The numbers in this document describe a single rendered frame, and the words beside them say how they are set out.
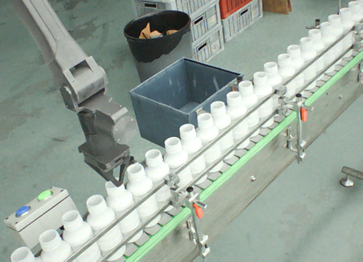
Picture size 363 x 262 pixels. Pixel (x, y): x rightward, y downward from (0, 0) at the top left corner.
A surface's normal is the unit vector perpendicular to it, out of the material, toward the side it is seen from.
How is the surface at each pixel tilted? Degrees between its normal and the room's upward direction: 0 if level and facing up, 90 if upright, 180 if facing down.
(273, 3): 98
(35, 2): 62
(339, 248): 0
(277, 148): 90
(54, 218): 70
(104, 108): 5
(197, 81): 90
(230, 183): 91
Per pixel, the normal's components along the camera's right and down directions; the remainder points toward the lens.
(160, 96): 0.72, 0.30
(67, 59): 0.56, -0.11
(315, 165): -0.15, -0.80
